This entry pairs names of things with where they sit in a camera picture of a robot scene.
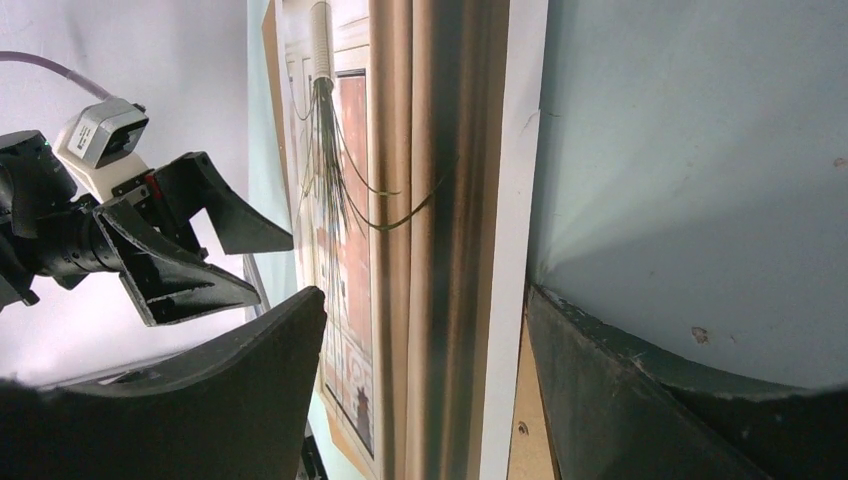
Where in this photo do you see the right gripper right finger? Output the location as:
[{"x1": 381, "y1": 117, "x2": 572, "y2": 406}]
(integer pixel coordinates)
[{"x1": 526, "y1": 284, "x2": 847, "y2": 479}]

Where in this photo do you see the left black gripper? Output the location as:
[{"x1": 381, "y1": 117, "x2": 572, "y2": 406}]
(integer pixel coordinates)
[{"x1": 1, "y1": 130, "x2": 294, "y2": 327}]

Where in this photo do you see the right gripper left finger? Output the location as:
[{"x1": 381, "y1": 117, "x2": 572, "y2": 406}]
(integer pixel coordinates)
[{"x1": 1, "y1": 286, "x2": 326, "y2": 479}]

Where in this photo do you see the brown cardboard backing board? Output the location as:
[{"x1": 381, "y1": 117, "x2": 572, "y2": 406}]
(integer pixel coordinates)
[{"x1": 260, "y1": 0, "x2": 561, "y2": 480}]

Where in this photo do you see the photo print of window plant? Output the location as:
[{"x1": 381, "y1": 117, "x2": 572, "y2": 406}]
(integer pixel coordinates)
[{"x1": 274, "y1": 0, "x2": 550, "y2": 480}]

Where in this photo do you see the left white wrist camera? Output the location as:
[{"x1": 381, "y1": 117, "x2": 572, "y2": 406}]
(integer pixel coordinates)
[{"x1": 53, "y1": 97, "x2": 149, "y2": 203}]

